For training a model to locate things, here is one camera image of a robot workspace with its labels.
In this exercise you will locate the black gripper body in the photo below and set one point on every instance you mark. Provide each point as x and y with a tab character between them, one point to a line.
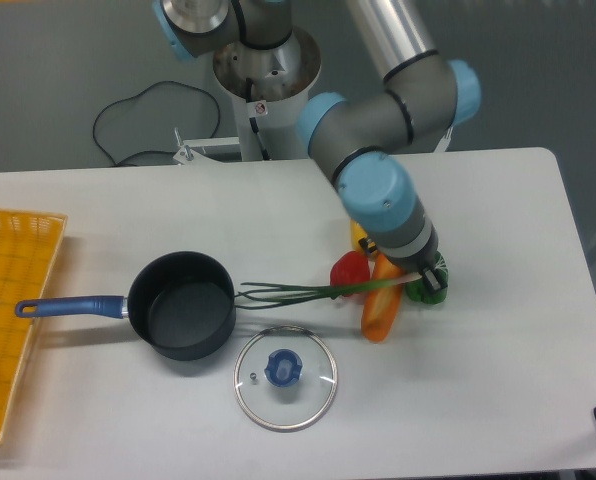
411	257

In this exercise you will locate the green onion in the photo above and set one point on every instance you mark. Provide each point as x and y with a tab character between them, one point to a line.
263	296

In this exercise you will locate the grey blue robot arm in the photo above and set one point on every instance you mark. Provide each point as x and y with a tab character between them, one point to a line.
352	143

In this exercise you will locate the green bell pepper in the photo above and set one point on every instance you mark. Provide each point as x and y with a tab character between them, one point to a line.
416	291

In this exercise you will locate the orange carrot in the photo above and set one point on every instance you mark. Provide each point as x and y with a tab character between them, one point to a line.
381	306

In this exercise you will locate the yellow bell pepper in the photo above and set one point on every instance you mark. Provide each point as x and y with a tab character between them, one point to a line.
359	237

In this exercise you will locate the red bell pepper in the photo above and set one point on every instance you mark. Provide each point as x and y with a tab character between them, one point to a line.
351	268

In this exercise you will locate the glass lid blue knob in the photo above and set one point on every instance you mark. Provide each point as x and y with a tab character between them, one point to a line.
285	379

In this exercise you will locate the yellow plastic basket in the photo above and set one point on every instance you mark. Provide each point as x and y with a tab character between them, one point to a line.
29	245

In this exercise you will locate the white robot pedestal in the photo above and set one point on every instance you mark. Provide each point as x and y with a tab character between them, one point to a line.
268	90

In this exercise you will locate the black saucepan blue handle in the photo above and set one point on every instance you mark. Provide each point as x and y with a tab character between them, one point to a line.
182	304

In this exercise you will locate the white metal mounting bracket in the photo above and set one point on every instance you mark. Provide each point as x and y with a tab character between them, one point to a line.
224	149

